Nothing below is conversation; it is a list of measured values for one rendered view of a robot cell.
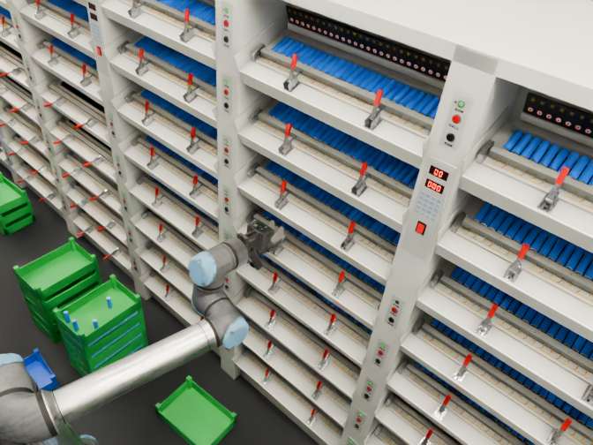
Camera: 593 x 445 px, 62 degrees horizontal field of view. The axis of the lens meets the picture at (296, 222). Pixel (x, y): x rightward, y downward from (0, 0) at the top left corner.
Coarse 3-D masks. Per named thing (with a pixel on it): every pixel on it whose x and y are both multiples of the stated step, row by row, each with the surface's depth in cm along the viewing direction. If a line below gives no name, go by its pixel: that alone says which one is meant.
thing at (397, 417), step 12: (396, 396) 174; (384, 408) 173; (396, 408) 171; (408, 408) 169; (384, 420) 171; (396, 420) 170; (408, 420) 169; (420, 420) 166; (396, 432) 168; (408, 432) 167; (420, 432) 166; (432, 432) 159; (444, 432) 164; (408, 444) 168; (420, 444) 163; (432, 444) 164; (444, 444) 162; (456, 444) 161
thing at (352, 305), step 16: (256, 208) 182; (240, 224) 179; (272, 256) 171; (288, 256) 170; (304, 256) 169; (304, 272) 165; (320, 272) 164; (320, 288) 161; (352, 288) 159; (336, 304) 160; (352, 304) 156; (368, 304) 155; (368, 320) 152
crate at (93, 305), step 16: (96, 288) 227; (112, 288) 234; (80, 304) 223; (96, 304) 226; (112, 304) 227; (128, 304) 228; (64, 320) 218; (80, 320) 219; (112, 320) 215; (80, 336) 204; (96, 336) 212
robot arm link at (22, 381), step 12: (0, 360) 124; (12, 360) 126; (0, 372) 122; (12, 372) 123; (24, 372) 126; (0, 384) 119; (12, 384) 120; (24, 384) 122; (36, 384) 132; (0, 396) 117; (72, 432) 151; (36, 444) 139; (48, 444) 141; (60, 444) 144; (72, 444) 150; (84, 444) 159; (96, 444) 172
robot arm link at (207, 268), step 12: (204, 252) 143; (216, 252) 143; (228, 252) 145; (192, 264) 142; (204, 264) 139; (216, 264) 141; (228, 264) 144; (192, 276) 143; (204, 276) 140; (216, 276) 142
